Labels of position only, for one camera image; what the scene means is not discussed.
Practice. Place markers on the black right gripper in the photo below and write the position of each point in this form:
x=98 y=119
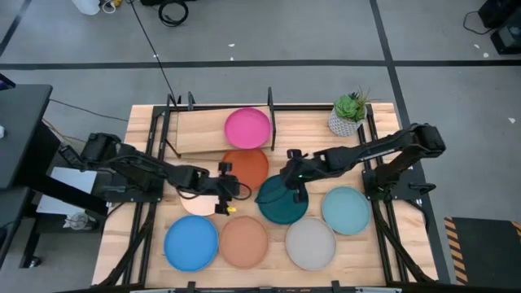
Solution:
x=301 y=173

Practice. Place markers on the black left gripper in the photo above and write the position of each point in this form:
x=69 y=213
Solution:
x=211 y=185

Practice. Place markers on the rust orange plate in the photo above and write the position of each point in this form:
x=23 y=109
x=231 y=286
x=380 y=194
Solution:
x=249 y=167

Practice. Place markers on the dark teal plate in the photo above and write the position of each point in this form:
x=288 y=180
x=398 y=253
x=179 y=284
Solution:
x=281 y=211

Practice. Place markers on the peach plate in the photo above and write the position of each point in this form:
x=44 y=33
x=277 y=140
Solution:
x=199 y=206

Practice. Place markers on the terracotta plate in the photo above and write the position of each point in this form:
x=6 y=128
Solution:
x=243 y=242

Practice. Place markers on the light teal plate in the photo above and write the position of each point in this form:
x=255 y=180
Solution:
x=346 y=211

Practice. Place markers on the blue plate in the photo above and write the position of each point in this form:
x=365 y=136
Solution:
x=191 y=243

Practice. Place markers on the grey plate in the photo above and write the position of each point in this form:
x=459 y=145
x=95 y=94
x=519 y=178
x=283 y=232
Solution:
x=310 y=244

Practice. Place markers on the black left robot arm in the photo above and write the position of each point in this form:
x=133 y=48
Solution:
x=138 y=170

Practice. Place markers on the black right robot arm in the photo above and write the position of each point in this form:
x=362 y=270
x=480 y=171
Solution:
x=366 y=152

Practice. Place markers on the wooden shelf board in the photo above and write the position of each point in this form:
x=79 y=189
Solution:
x=199 y=130

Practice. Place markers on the yellow tag on gripper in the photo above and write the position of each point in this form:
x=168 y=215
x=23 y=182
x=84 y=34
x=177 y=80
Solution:
x=231 y=209

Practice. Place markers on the pink plate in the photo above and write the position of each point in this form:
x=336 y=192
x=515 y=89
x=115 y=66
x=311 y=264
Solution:
x=247 y=128

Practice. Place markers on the succulent in white patterned pot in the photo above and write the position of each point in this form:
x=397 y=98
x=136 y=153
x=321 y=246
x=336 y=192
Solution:
x=346 y=108

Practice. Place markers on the white sheet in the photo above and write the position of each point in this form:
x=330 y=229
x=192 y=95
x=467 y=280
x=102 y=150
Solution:
x=71 y=179

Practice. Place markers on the black mat with hazard stripes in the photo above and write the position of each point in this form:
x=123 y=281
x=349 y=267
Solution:
x=488 y=252

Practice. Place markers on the black desk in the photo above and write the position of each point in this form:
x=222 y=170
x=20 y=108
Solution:
x=20 y=130

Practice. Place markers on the white container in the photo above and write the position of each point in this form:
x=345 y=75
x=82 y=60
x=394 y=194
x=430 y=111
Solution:
x=86 y=6

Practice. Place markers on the small white object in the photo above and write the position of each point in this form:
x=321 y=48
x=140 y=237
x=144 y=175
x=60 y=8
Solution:
x=1 y=132

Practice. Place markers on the dark device on desk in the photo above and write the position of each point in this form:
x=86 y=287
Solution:
x=5 y=83

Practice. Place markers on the black equipment box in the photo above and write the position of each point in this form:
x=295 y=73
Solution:
x=509 y=40
x=500 y=12

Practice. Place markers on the black metal shelf frame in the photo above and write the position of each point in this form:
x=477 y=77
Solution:
x=271 y=118

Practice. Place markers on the black aluminium rig frame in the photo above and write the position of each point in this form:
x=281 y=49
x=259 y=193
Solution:
x=305 y=107

